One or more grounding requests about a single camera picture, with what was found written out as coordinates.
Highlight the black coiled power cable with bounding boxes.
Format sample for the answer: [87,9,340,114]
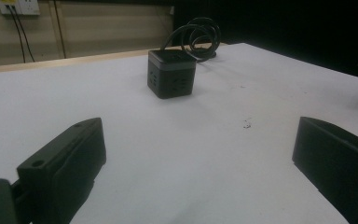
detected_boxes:
[160,17,222,63]

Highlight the black cube power socket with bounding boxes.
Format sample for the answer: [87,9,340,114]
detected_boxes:
[146,49,198,100]

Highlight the white wall socket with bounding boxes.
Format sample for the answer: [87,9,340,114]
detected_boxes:
[0,0,41,17]

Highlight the thin black wall cable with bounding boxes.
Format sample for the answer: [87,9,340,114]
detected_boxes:
[53,0,67,60]

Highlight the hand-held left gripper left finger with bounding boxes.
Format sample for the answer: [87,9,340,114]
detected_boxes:
[16,117,107,224]

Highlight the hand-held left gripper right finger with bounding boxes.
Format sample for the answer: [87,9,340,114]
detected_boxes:
[291,116,358,224]

